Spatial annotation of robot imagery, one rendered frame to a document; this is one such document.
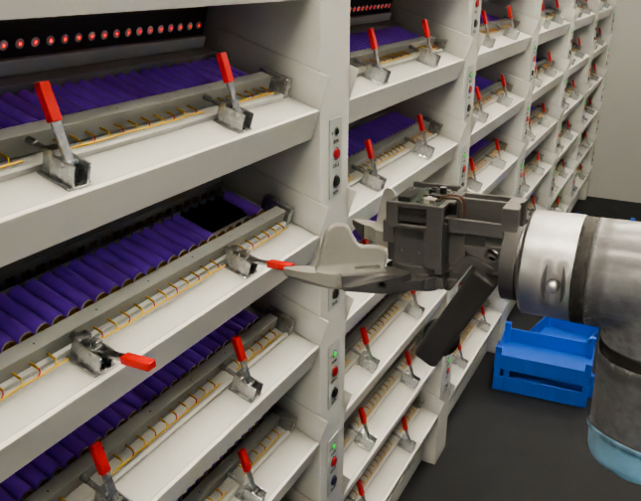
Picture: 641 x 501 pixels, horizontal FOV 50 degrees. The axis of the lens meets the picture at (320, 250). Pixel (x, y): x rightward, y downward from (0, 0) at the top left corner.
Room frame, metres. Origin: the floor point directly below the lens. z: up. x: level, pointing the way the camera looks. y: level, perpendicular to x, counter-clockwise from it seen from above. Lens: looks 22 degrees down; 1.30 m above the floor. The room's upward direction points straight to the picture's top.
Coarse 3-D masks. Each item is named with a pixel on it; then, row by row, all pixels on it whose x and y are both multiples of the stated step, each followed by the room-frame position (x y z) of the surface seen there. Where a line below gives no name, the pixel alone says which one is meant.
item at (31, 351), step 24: (264, 216) 0.96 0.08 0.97; (216, 240) 0.86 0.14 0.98; (240, 240) 0.89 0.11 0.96; (168, 264) 0.77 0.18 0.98; (192, 264) 0.79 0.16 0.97; (144, 288) 0.71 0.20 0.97; (96, 312) 0.65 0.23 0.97; (120, 312) 0.68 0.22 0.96; (144, 312) 0.69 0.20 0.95; (48, 336) 0.60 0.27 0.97; (0, 360) 0.55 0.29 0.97; (24, 360) 0.57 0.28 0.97; (24, 384) 0.55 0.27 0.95
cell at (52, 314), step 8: (16, 288) 0.66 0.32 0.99; (24, 288) 0.67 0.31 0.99; (16, 296) 0.66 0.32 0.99; (24, 296) 0.66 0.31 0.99; (32, 296) 0.66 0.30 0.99; (24, 304) 0.65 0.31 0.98; (32, 304) 0.65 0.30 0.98; (40, 304) 0.65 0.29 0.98; (48, 304) 0.65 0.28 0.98; (40, 312) 0.64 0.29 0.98; (48, 312) 0.64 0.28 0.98; (56, 312) 0.64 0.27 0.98; (48, 320) 0.63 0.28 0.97
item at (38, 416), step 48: (240, 192) 1.05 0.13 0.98; (288, 192) 1.01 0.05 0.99; (288, 240) 0.95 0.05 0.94; (192, 288) 0.77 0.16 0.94; (240, 288) 0.80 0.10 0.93; (144, 336) 0.67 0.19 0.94; (192, 336) 0.72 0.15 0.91; (48, 384) 0.56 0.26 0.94; (96, 384) 0.58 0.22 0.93; (0, 432) 0.50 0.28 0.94; (48, 432) 0.53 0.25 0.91; (0, 480) 0.49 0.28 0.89
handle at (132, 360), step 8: (96, 344) 0.60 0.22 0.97; (96, 352) 0.60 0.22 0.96; (104, 352) 0.59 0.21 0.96; (112, 352) 0.59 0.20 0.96; (128, 352) 0.59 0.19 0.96; (120, 360) 0.58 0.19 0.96; (128, 360) 0.57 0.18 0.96; (136, 360) 0.57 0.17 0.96; (144, 360) 0.57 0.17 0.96; (152, 360) 0.57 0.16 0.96; (136, 368) 0.57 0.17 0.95; (144, 368) 0.57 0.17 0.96; (152, 368) 0.57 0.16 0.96
